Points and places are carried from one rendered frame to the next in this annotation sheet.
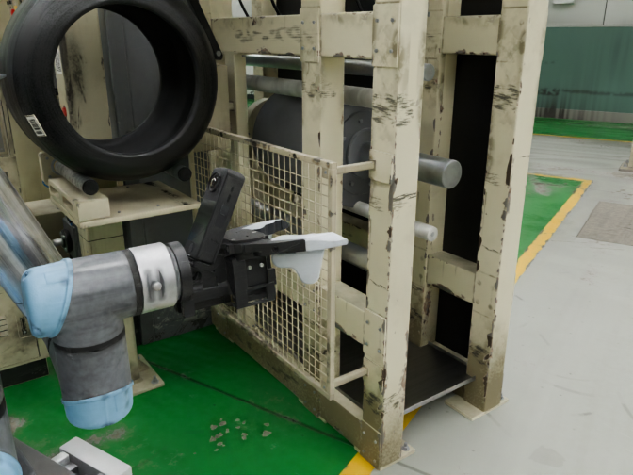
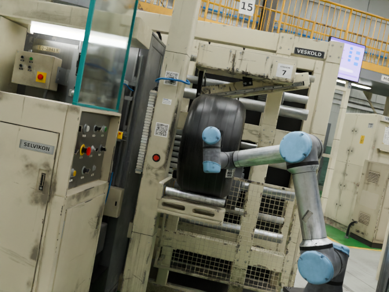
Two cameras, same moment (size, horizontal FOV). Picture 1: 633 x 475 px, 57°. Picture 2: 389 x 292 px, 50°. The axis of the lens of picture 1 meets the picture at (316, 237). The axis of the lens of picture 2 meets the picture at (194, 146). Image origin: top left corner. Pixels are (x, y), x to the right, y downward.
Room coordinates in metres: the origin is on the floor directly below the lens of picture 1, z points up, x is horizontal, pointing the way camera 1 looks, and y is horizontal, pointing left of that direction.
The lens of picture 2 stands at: (0.27, 2.42, 1.29)
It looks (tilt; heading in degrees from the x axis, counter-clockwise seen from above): 3 degrees down; 312
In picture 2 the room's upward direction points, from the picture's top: 11 degrees clockwise
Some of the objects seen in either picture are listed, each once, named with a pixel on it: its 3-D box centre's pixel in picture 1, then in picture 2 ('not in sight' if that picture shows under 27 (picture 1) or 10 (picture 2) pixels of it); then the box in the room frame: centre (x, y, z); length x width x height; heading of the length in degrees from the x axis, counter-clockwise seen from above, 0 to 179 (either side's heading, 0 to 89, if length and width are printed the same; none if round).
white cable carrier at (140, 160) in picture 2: not in sight; (147, 132); (2.05, 0.86, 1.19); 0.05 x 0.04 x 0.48; 125
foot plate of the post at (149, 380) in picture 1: (119, 376); not in sight; (2.00, 0.78, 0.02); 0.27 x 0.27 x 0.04; 35
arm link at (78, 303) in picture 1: (82, 295); not in sight; (0.57, 0.25, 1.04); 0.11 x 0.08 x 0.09; 122
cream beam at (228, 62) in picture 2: not in sight; (246, 66); (1.87, 0.30, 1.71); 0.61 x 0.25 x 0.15; 35
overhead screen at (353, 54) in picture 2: not in sight; (343, 59); (2.91, -3.32, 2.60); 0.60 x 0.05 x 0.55; 58
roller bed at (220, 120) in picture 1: (199, 106); (175, 156); (2.20, 0.44, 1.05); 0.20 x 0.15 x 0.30; 35
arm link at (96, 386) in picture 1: (91, 366); not in sight; (0.59, 0.26, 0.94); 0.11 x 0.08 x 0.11; 32
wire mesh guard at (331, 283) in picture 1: (251, 243); (230, 230); (1.81, 0.22, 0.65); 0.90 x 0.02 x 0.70; 35
